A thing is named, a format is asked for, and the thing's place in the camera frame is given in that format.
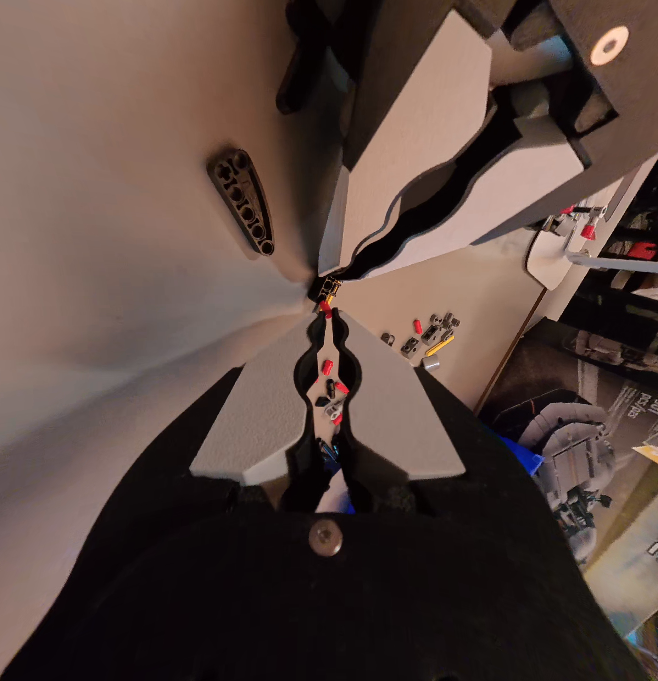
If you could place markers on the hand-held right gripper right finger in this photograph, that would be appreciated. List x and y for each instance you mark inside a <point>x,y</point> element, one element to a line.
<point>403,420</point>

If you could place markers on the red lego pin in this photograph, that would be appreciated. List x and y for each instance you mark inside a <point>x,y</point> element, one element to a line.
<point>325,308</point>

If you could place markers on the dark printed lego box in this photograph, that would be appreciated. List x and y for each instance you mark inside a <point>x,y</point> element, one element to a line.
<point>573,452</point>

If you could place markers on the partly built lego car model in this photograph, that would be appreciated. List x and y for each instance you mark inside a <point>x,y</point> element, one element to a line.
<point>587,229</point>

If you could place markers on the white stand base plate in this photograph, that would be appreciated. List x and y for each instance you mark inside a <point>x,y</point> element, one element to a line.
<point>547,255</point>

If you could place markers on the blue plastic bin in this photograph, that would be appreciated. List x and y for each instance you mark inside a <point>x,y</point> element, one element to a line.
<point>526,457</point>

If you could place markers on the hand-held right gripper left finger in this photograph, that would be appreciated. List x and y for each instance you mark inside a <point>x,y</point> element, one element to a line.
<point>254,420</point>

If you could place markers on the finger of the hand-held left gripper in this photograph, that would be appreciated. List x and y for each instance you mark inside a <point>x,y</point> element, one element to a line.
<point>414,106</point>
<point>510,186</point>

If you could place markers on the small black lego connector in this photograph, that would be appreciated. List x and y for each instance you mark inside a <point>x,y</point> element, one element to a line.
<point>322,287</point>

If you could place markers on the pile of lego pieces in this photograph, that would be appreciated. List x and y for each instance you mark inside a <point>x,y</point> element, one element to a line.
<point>430,335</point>

